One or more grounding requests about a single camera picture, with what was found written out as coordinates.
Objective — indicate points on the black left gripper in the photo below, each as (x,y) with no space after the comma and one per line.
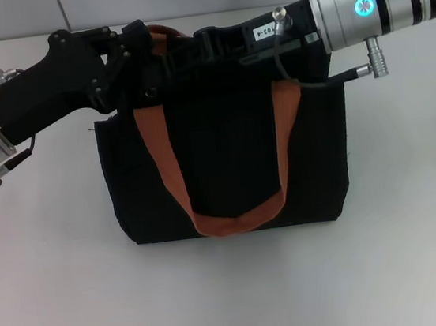
(45,88)

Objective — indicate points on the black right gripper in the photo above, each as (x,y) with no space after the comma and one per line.
(292,54)

